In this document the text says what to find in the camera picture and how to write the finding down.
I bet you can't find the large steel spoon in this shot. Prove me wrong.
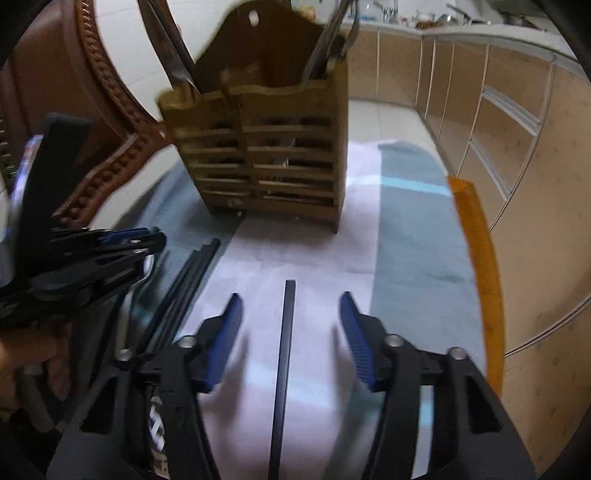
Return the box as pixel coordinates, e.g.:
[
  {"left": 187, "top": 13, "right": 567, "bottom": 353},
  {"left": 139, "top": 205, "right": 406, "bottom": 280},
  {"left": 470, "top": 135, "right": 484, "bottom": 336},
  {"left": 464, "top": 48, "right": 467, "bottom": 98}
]
[{"left": 335, "top": 0, "right": 362, "bottom": 61}]

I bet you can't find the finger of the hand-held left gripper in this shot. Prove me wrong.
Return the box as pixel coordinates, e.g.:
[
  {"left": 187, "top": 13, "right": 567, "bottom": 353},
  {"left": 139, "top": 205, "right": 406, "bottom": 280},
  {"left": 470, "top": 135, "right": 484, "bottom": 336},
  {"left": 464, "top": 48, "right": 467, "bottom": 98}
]
[
  {"left": 27, "top": 252, "right": 154, "bottom": 315},
  {"left": 50, "top": 225, "right": 167, "bottom": 254}
]

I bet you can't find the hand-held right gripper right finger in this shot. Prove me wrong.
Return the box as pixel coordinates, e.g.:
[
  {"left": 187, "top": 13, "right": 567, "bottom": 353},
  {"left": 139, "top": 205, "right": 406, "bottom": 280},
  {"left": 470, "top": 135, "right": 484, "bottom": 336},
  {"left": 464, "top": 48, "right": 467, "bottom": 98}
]
[{"left": 339, "top": 291, "right": 539, "bottom": 480}]

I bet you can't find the wooden utensil holder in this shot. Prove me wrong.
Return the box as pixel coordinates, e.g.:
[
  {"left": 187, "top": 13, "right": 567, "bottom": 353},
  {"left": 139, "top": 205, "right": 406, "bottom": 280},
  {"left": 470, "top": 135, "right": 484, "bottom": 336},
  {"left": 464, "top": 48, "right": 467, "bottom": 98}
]
[{"left": 157, "top": 0, "right": 350, "bottom": 232}]

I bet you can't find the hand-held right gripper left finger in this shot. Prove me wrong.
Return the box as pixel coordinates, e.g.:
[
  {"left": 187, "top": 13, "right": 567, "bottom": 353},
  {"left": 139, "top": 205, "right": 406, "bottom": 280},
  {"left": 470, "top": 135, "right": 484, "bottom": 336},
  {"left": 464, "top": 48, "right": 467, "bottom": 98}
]
[{"left": 46, "top": 293, "right": 243, "bottom": 480}]

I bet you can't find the grey pink plaid cloth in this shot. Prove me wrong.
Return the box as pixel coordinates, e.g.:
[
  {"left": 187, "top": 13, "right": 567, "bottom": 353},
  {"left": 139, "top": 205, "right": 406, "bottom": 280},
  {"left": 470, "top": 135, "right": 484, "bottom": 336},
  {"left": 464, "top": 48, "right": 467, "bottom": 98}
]
[{"left": 88, "top": 138, "right": 485, "bottom": 480}]

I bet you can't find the person's left hand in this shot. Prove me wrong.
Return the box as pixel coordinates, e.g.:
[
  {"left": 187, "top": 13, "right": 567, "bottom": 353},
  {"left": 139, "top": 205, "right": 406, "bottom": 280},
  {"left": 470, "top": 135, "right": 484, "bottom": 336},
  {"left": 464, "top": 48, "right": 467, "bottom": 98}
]
[{"left": 0, "top": 319, "right": 73, "bottom": 409}]

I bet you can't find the kitchen counter with cabinets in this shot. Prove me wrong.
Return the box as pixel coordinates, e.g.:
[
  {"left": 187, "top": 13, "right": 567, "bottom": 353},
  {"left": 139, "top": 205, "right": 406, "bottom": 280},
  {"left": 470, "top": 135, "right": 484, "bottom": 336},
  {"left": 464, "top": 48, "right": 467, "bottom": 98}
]
[{"left": 346, "top": 18, "right": 591, "bottom": 462}]

